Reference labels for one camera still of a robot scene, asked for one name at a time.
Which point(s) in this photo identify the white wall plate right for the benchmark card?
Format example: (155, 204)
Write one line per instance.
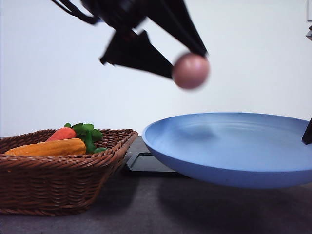
(308, 10)

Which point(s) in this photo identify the orange carrot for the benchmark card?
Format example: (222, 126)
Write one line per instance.
(62, 133)

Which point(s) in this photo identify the brown wicker basket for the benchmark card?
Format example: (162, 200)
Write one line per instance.
(58, 184)

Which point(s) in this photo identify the yellow corn cob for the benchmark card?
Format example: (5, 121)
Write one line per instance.
(57, 147)

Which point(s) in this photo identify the green leafy vegetable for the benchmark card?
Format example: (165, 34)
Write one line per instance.
(78, 129)

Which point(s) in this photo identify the black tray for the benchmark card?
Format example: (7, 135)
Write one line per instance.
(146, 162)

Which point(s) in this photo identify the green pepper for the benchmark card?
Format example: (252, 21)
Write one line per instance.
(91, 136)

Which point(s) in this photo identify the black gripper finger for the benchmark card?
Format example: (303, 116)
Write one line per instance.
(307, 136)
(175, 18)
(131, 49)

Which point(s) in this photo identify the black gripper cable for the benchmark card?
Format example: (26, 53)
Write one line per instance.
(76, 12)

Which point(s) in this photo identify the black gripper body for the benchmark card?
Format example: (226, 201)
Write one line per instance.
(123, 15)

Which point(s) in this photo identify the brown egg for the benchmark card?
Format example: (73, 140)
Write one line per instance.
(191, 71)

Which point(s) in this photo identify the blue plate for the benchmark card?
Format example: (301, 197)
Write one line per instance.
(237, 150)

